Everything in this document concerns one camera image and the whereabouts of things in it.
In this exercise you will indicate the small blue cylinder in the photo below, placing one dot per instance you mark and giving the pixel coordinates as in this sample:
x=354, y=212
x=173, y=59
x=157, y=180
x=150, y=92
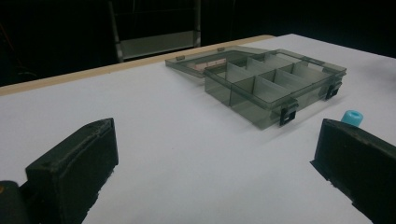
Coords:
x=352, y=118

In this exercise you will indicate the grey transparent compartment box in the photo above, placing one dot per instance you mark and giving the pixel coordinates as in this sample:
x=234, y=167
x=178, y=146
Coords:
x=264, y=82

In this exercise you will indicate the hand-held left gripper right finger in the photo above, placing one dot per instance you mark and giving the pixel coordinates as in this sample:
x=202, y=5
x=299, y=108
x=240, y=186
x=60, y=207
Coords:
x=358, y=161

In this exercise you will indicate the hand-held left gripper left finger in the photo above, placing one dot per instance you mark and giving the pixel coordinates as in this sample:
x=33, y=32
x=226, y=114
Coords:
x=71, y=168

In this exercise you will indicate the metal stand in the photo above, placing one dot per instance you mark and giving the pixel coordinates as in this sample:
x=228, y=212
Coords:
x=155, y=34

